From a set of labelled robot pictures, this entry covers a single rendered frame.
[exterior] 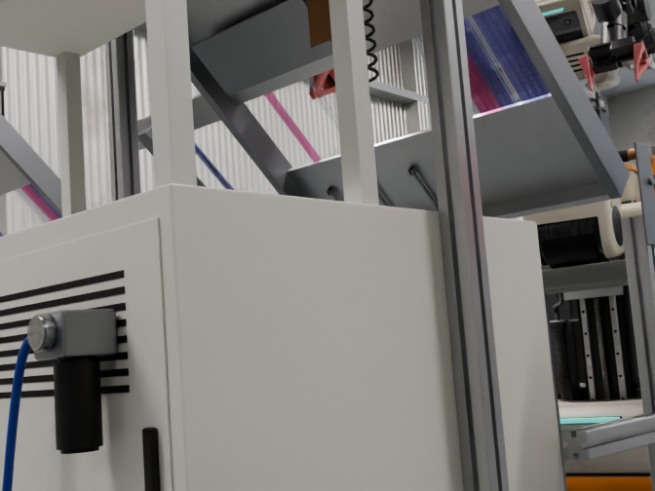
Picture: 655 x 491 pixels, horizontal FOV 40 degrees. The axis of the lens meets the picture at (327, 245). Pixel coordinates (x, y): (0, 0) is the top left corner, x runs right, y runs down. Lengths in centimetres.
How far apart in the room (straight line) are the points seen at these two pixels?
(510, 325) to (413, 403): 23
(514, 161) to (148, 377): 95
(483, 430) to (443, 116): 39
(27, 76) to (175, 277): 389
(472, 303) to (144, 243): 43
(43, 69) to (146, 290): 392
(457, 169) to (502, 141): 51
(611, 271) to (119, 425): 125
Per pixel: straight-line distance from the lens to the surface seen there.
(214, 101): 183
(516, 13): 142
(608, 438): 139
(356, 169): 106
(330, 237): 99
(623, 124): 1035
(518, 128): 160
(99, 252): 94
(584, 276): 196
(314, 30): 121
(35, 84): 471
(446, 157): 115
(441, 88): 117
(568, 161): 162
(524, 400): 126
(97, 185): 494
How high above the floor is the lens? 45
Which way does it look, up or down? 7 degrees up
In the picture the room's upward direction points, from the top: 4 degrees counter-clockwise
